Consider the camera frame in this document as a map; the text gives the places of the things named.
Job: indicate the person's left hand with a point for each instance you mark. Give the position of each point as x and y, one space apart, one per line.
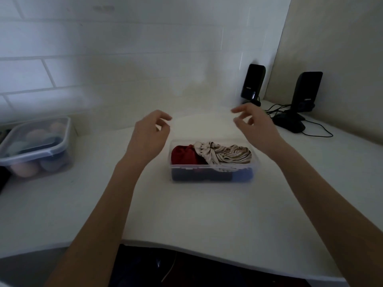
146 140

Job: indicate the person's right hand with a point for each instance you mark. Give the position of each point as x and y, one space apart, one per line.
260 130

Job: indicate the person's left thumb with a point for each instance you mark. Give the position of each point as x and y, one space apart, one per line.
163 128

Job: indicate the person's right thumb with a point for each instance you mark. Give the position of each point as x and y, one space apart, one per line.
241 121

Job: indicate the clear plastic lid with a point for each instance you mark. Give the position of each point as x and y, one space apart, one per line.
203 122

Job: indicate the person's left forearm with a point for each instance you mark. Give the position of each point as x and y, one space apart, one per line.
98 221

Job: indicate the person's right forearm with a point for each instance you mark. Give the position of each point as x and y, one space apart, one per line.
326 206

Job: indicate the red cloth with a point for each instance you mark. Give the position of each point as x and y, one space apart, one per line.
186 155

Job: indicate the beige striped cloth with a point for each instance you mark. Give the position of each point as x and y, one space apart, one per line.
224 153

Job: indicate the black speaker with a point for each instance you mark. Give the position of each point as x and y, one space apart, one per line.
252 82
305 91

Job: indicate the black computer mouse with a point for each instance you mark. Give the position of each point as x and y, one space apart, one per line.
288 123

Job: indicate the dark blue cloth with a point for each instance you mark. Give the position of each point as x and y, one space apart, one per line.
194 175

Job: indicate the clear plastic box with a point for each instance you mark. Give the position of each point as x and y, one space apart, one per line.
209 168

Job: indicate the clear lidded storage container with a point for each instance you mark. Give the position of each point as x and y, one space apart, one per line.
33 152

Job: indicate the pile of pastel rolled socks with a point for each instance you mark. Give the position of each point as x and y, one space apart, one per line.
28 168

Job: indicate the person's dark clothing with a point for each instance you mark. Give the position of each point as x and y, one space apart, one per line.
194 269

